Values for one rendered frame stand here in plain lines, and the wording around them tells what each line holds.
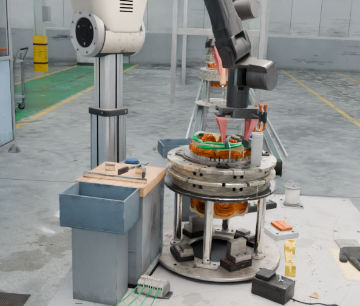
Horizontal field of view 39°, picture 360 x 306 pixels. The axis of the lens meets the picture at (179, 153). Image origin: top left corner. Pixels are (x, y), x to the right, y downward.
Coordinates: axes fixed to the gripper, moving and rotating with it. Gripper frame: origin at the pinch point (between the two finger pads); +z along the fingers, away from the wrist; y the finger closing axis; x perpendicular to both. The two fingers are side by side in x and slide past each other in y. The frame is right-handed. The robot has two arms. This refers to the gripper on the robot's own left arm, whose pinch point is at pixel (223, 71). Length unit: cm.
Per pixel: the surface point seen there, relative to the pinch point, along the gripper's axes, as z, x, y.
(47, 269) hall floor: 77, 177, -79
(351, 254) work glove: 52, 15, 43
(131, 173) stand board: 30.0, -0.5, -24.9
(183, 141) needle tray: 14.5, 41.6, -8.3
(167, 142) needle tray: 15.2, 40.8, -14.0
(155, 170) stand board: 28.6, 2.6, -18.2
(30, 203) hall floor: 36, 286, -116
